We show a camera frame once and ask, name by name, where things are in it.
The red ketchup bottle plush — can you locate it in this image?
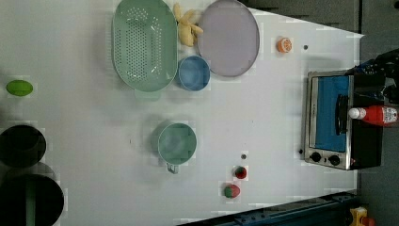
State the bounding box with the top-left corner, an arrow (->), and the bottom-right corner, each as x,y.
348,105 -> 398,126

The blue round bowl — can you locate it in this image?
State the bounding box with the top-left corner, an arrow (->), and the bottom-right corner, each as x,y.
177,56 -> 211,91

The small red strawberry toy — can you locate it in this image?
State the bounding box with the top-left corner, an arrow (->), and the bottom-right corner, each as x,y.
234,167 -> 247,179

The yellow peeled banana toy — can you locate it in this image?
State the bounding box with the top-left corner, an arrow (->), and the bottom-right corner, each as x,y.
173,3 -> 203,47

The lilac round plate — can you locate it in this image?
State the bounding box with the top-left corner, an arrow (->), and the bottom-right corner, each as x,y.
198,0 -> 260,77

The large red strawberry toy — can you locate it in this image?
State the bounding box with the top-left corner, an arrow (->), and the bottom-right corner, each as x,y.
223,184 -> 241,199

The green perforated colander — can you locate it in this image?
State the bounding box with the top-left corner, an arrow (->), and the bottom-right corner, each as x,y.
112,0 -> 178,92

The orange slice toy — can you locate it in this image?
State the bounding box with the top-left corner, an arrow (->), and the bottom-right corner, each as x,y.
277,38 -> 292,53

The small black round container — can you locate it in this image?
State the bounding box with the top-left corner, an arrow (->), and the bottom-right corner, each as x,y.
0,125 -> 47,169

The green lime toy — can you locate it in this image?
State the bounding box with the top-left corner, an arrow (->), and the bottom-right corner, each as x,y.
7,80 -> 34,97

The yellow object on floor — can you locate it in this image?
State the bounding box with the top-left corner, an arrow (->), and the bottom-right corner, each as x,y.
349,207 -> 376,226

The large black round container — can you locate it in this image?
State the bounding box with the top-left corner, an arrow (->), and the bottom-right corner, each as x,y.
0,174 -> 64,226

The green cup with handle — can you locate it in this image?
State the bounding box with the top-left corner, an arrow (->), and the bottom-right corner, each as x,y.
156,123 -> 198,174

